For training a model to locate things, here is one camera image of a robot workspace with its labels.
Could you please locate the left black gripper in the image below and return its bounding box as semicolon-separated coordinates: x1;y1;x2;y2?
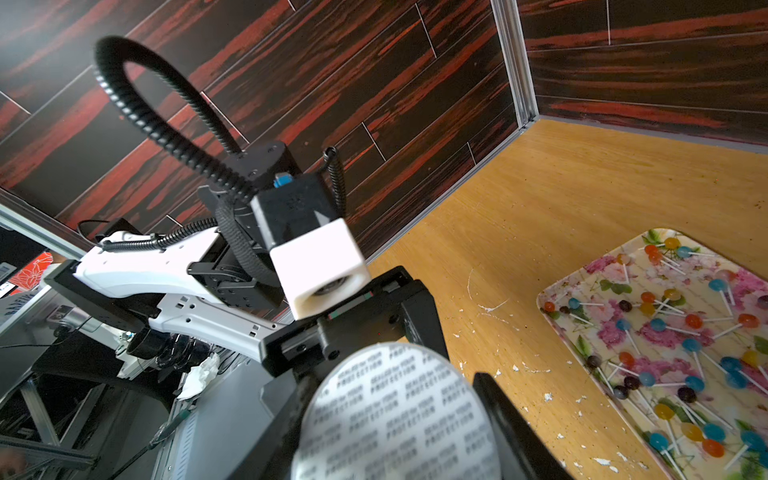
260;266;449;378

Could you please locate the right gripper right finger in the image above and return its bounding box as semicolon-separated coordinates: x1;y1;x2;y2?
472;372;571;480

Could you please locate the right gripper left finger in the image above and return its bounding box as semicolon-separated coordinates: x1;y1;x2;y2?
228;371;320;479

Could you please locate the white-lidded candy jar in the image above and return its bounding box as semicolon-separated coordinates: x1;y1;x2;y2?
291;342;502;479

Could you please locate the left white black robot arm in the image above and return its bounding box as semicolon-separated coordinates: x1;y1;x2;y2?
50;36;447;405

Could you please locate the floral pink rectangular tray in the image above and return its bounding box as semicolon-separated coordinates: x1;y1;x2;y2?
536;228;767;479

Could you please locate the metal front rail frame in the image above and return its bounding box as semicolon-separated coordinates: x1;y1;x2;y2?
1;198;282;448

